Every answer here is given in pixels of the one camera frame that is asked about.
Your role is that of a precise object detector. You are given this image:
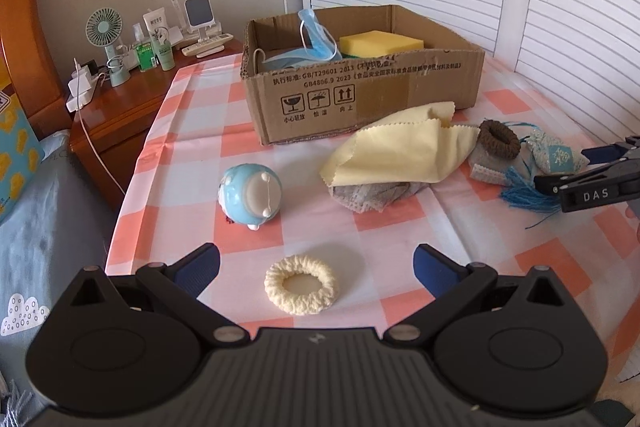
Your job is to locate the brown knitted scrunchie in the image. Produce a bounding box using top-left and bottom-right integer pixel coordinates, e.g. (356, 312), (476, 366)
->
(478, 119), (522, 158)

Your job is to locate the white power strip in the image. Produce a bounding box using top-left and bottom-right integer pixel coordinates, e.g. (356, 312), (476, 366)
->
(66, 54), (140, 112)

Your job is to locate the green pump bottle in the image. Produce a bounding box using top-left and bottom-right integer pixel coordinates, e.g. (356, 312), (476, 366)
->
(133, 23), (157, 72)

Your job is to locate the grey cloth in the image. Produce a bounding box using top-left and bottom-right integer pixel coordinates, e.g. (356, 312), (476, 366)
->
(469, 147), (526, 184)

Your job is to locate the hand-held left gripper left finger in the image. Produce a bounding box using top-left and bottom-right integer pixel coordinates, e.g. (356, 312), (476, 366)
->
(70, 243), (251, 349)

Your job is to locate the blue face mask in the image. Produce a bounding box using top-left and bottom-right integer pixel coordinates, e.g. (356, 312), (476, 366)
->
(298, 8), (345, 60)
(253, 48), (323, 70)

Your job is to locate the pink checked tablecloth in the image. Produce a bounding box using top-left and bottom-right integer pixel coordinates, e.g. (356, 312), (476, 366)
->
(105, 52), (640, 383)

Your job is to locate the blue bed sheet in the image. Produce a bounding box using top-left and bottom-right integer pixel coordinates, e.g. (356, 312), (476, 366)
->
(0, 131), (126, 427)

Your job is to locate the yellow sponge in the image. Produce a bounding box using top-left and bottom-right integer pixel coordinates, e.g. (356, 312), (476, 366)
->
(339, 32), (425, 58)

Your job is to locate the grey fringed blanket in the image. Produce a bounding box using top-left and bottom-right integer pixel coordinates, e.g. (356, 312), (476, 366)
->
(0, 377), (32, 427)

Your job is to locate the grey patterned wipe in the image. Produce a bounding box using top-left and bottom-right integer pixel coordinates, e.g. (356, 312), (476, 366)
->
(327, 179), (431, 214)

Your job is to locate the white tube with green cap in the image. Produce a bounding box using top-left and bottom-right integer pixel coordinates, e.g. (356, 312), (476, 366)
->
(143, 8), (176, 70)

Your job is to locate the wooden headboard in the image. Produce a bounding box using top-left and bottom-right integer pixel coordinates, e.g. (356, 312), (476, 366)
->
(0, 0), (73, 132)

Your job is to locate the cream knitted scrunchie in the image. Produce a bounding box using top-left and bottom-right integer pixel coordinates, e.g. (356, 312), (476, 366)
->
(264, 256), (340, 316)

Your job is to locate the white cable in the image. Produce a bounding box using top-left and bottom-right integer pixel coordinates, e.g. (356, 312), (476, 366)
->
(73, 57), (127, 198)

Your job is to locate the patterned sachet with blue tassel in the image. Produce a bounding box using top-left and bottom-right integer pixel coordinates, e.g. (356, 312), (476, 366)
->
(500, 121), (590, 230)

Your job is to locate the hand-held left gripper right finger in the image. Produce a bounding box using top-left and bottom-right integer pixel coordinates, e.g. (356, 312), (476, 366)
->
(382, 243), (571, 350)

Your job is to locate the green desk fan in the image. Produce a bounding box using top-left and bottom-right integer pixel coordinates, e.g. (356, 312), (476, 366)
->
(85, 8), (132, 88)

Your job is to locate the yellow cloth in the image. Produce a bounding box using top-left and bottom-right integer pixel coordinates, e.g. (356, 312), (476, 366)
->
(320, 102), (482, 188)

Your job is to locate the blue round toy figure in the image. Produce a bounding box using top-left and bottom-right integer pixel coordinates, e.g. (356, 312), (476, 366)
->
(217, 163), (280, 232)

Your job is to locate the cardboard box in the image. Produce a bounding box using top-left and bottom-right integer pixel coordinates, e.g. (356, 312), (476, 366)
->
(241, 4), (487, 146)

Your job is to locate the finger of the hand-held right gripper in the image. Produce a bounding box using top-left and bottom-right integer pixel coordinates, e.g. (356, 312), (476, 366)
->
(580, 134), (640, 166)
(533, 159), (640, 196)

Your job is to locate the wooden nightstand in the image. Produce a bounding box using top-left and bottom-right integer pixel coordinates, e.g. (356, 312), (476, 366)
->
(67, 39), (246, 210)

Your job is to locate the white remote control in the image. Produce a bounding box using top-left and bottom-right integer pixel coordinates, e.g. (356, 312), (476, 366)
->
(181, 34), (235, 58)

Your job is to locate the white phone stand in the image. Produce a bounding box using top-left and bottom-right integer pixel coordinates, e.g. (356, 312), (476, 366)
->
(184, 0), (221, 42)

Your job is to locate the white charger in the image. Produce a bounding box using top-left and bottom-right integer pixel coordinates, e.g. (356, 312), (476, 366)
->
(70, 63), (94, 90)

